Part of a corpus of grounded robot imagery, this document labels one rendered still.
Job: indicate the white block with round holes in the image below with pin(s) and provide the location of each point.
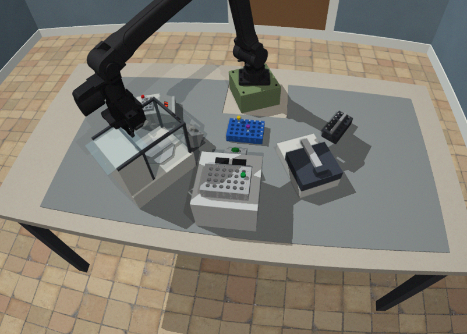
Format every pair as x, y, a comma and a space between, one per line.
168, 101

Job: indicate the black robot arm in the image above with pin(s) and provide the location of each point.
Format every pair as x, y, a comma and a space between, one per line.
108, 58

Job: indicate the grey bench mat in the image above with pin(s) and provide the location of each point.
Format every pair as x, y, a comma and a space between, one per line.
386, 199

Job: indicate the blue tube rack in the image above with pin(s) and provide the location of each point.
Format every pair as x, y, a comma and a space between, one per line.
239, 134

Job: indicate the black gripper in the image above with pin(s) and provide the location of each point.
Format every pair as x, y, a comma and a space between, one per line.
121, 123

